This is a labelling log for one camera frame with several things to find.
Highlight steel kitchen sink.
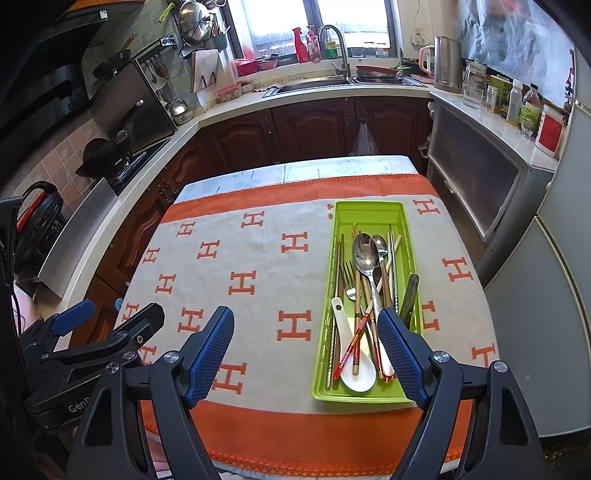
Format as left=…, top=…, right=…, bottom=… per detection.
left=262, top=76, right=430, bottom=99

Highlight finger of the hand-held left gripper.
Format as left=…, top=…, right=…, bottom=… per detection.
left=28, top=299, right=96, bottom=356
left=48, top=302, right=165, bottom=370

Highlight steel faucet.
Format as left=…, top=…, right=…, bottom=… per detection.
left=318, top=24, right=354, bottom=81

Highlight red white canister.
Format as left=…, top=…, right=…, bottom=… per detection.
left=536, top=104, right=568, bottom=158

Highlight glass pitcher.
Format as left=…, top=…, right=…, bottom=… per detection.
left=462, top=59, right=488, bottom=110

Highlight grey glass-door cabinet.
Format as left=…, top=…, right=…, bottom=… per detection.
left=425, top=90, right=561, bottom=278

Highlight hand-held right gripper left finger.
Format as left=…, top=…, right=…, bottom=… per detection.
left=67, top=305, right=236, bottom=480

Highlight steel fork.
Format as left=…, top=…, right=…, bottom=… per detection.
left=341, top=261, right=358, bottom=301

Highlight white ceramic soup spoon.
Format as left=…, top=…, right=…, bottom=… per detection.
left=330, top=296, right=377, bottom=394

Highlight orange beige printed blanket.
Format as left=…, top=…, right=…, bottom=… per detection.
left=113, top=173, right=499, bottom=467

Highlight steel electric kettle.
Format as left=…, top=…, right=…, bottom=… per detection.
left=433, top=36, right=464, bottom=94

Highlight glossy dark splash panel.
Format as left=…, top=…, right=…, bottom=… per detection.
left=88, top=59, right=178, bottom=153

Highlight dark brown wooden chopstick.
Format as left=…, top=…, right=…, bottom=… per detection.
left=335, top=234, right=346, bottom=389

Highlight white patterned tablecloth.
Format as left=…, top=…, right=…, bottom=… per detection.
left=152, top=154, right=467, bottom=478

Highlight red pan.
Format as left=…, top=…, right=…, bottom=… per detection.
left=355, top=65, right=404, bottom=84

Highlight pink electric kettle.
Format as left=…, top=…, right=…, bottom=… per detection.
left=418, top=45, right=437, bottom=77

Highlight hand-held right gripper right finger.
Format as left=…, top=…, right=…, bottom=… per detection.
left=376, top=307, right=548, bottom=480

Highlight small steel spoon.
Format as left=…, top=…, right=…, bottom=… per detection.
left=372, top=234, right=391, bottom=296

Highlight brown wooden kitchen cabinets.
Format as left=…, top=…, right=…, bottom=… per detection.
left=69, top=95, right=432, bottom=342

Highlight green box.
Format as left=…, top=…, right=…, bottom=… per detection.
left=489, top=75, right=513, bottom=116

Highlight black red appliance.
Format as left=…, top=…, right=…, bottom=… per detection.
left=11, top=181, right=65, bottom=278

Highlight dark bent-handle metal spoon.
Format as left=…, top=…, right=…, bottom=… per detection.
left=398, top=274, right=420, bottom=326

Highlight black gas cooktop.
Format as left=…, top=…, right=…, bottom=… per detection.
left=104, top=136, right=178, bottom=195

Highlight clear food container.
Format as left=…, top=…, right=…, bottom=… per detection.
left=215, top=82, right=243, bottom=104

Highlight black range hood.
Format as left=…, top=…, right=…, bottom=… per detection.
left=0, top=0, right=144, bottom=185

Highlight large hammered-handle steel spoon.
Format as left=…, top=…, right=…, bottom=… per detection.
left=352, top=232, right=397, bottom=378

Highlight green plastic utensil tray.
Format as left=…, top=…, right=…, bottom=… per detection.
left=311, top=200, right=423, bottom=404

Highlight white plastic bottle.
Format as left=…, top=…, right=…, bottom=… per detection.
left=506, top=79, right=525, bottom=127

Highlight pale cutting board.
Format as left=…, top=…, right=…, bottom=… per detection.
left=190, top=48, right=236, bottom=93

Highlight grey refrigerator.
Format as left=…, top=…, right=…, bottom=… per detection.
left=478, top=44, right=591, bottom=439

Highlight stainless steel panel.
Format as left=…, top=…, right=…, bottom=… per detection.
left=37, top=178, right=118, bottom=301

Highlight clear bottle green label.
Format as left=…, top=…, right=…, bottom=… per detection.
left=519, top=84, right=542, bottom=138

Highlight pink bowl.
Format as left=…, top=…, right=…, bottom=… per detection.
left=235, top=58, right=280, bottom=77

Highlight kitchen window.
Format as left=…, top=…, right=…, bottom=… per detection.
left=226, top=0, right=400, bottom=61

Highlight hanging plastic bag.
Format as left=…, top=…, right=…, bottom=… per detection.
left=349, top=121, right=380, bottom=158

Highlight pale kitchen countertop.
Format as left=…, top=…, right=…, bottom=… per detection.
left=37, top=76, right=561, bottom=324

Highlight red spray bottle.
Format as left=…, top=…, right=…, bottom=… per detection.
left=293, top=27, right=311, bottom=64

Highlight small steel kettle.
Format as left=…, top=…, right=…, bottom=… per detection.
left=166, top=97, right=190, bottom=125

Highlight hanging steel pot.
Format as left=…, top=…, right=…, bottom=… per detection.
left=178, top=0, right=213, bottom=47

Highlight black wok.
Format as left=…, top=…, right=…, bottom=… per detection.
left=75, top=128, right=136, bottom=178

